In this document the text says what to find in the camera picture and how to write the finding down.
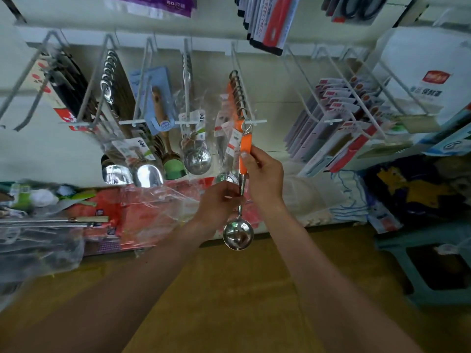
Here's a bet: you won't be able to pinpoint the person's left hand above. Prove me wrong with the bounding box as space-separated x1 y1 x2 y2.
193 181 244 232

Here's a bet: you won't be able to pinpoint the yellow purple packet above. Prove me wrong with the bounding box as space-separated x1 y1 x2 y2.
366 154 471 212

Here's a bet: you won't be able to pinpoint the hanging black tool packets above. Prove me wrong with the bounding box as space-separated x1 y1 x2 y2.
29 51 91 134

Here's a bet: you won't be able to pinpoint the pile of plastic wrapped utensils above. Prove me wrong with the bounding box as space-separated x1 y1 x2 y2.
0 180 111 306

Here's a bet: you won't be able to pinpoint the large steel strainer ladle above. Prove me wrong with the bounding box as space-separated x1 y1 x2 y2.
0 215 110 229

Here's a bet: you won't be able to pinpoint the row of hanging flat packets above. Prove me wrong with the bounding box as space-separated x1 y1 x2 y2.
234 0 303 56

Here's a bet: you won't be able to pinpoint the white purple bag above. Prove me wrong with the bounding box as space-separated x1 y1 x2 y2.
106 0 198 19

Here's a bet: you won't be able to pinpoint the row of scissors packets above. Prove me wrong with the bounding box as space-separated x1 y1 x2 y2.
283 77 404 178

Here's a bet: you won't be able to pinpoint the blue card utensil packet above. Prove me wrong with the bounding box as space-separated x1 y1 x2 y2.
130 66 179 140

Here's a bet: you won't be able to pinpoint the blue red printed box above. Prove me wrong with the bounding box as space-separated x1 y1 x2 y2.
423 106 471 157

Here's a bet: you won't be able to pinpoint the person's right hand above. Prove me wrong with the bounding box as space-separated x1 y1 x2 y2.
241 145 287 212

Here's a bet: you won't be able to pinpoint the red plastic wrapped packets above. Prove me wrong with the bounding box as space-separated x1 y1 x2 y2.
74 180 260 256

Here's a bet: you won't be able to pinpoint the teal plastic stool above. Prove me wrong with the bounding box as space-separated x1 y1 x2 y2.
375 220 471 307

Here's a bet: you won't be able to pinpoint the person's left forearm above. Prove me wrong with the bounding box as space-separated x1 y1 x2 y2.
0 217 222 353

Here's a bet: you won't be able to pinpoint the blue white cloth packet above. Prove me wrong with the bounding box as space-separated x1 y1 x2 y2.
331 169 406 234

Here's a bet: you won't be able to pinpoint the white bag red label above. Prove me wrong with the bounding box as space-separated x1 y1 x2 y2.
364 27 471 128

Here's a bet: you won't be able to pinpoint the steel spatula with label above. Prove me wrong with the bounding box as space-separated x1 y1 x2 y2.
112 137 167 190

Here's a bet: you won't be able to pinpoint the black scissors grey card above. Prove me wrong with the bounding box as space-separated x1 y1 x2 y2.
321 0 391 25

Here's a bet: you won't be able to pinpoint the person's right forearm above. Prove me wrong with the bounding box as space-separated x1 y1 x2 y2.
261 202 426 353

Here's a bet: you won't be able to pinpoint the hanging steel ladle packets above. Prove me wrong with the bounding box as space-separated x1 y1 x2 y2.
178 51 216 177

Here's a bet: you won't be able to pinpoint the black wall divider strip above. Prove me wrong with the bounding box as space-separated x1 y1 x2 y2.
0 0 27 25

